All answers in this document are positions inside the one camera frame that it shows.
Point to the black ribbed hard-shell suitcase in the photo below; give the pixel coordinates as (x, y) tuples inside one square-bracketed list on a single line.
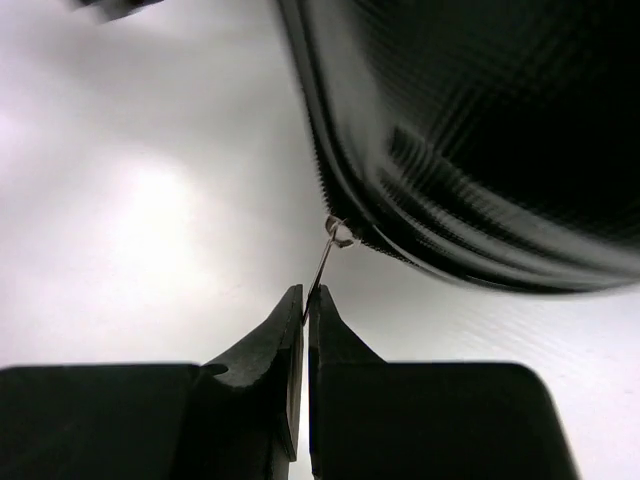
[(491, 142)]

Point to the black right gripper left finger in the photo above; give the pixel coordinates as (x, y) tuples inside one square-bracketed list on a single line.
[(234, 417)]

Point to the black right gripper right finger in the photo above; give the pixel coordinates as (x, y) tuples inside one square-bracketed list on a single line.
[(374, 419)]

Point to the black suitcase zipper pull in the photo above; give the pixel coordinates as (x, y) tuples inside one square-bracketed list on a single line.
[(339, 235)]

